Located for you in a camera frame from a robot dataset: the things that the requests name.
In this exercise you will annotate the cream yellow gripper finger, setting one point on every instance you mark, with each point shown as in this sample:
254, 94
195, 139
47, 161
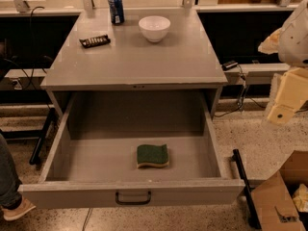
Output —
288, 93

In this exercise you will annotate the green and yellow sponge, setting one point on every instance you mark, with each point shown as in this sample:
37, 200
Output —
152, 155

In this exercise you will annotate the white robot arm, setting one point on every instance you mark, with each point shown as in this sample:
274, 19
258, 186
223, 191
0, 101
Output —
290, 41

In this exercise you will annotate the grey cabinet with counter top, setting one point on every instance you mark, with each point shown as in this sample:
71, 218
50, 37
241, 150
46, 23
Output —
184, 59

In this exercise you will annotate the open grey top drawer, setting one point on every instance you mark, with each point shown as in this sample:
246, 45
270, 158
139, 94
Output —
94, 153

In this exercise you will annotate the small black device on ledge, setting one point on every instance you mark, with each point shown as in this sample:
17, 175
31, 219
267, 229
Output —
229, 65

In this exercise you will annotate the black table leg right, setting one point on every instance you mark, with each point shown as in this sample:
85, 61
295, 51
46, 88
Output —
253, 220

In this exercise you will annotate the black table leg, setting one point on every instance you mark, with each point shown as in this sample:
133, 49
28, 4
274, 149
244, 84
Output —
34, 160
253, 220

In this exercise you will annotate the yellow crumpled item in box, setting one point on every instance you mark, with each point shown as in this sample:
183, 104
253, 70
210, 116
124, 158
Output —
300, 198

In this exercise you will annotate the brown cardboard box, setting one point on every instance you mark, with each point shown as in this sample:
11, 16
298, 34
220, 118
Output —
275, 208

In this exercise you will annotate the white ceramic bowl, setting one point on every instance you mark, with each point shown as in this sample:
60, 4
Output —
154, 28

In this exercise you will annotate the dark snack bar packet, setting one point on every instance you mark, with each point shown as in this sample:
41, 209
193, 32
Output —
95, 41

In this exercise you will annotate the blue soda can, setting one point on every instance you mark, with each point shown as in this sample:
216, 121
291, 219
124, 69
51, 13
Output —
116, 11

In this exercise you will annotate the black table leg left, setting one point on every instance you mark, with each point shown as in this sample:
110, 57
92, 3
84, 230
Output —
34, 160

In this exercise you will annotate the blue jeans leg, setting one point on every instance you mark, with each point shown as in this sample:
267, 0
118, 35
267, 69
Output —
10, 198

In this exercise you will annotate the beige shoe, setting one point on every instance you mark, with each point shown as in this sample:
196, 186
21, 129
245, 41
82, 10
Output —
21, 210

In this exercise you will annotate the black drawer handle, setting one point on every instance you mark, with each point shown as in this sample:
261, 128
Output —
133, 198

